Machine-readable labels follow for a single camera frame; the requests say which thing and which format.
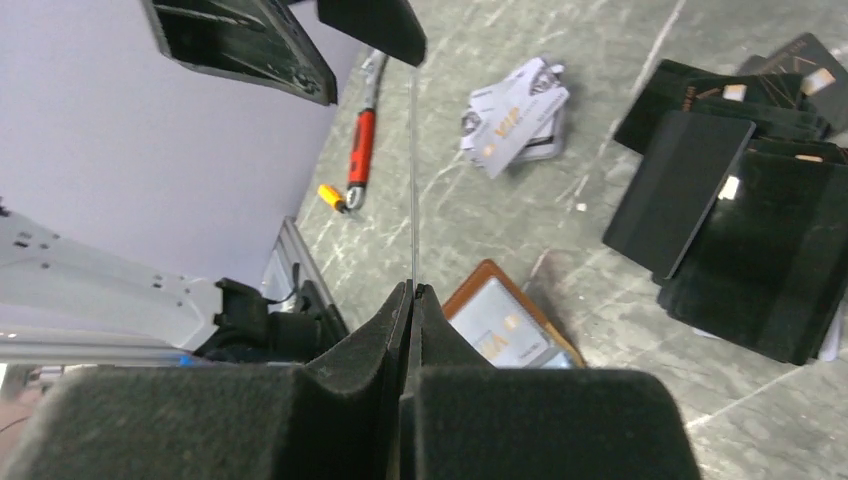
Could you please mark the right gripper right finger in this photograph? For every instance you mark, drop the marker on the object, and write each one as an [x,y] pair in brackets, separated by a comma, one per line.
[461,418]

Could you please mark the yellow handled screwdriver left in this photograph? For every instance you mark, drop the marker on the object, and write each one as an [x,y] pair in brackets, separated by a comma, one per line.
[333,198]

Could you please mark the single black card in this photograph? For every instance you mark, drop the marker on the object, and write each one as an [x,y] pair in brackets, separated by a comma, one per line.
[413,170]

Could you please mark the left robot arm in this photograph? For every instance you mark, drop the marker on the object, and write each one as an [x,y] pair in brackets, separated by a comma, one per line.
[221,320]

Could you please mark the single silver VIP card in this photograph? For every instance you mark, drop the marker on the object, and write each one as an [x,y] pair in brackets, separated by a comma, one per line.
[504,332]

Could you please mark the aluminium rail frame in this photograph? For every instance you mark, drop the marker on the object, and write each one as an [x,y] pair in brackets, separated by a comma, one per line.
[291,271]

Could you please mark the red handled adjustable wrench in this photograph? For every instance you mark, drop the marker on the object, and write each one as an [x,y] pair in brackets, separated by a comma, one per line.
[364,135]

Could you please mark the brown leather card holder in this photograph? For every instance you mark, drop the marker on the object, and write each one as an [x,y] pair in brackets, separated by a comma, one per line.
[487,269]

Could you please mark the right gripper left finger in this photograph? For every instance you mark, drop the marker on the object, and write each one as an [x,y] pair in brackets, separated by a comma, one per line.
[331,418]

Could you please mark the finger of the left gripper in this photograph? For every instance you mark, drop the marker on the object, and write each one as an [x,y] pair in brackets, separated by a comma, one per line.
[390,26]
[256,42]

